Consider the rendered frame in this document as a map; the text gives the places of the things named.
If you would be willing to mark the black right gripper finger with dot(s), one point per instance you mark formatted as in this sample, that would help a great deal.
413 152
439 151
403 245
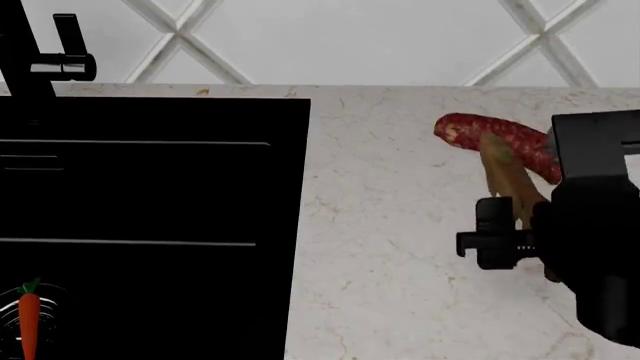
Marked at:
495 240

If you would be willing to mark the black kitchen sink basin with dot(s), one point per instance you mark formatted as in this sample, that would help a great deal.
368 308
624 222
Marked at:
150 195

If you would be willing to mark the chrome sink drain strainer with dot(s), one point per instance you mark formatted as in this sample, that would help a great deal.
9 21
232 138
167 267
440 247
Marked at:
52 315

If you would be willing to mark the black sink faucet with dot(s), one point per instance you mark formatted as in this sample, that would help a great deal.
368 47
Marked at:
30 67

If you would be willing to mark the red speckled sausage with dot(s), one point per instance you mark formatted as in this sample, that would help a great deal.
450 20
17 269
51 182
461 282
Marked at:
520 138

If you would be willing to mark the orange carrot with green top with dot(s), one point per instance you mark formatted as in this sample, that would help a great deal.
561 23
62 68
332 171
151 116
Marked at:
28 322

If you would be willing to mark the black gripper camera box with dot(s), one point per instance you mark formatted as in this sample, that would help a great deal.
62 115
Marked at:
595 146

